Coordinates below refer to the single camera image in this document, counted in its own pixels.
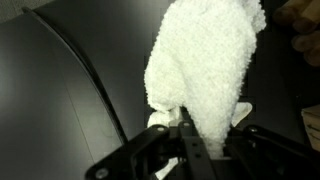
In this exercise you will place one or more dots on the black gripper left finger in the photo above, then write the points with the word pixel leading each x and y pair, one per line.
pixel 138 159

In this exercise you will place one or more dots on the large cardboard box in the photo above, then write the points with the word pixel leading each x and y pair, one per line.
pixel 311 119

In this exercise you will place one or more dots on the white terry towel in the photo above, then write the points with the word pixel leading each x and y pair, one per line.
pixel 199 61

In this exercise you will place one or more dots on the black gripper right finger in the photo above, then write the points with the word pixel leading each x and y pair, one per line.
pixel 266 155

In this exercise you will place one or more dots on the brown plush toy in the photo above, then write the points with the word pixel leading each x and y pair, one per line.
pixel 304 17

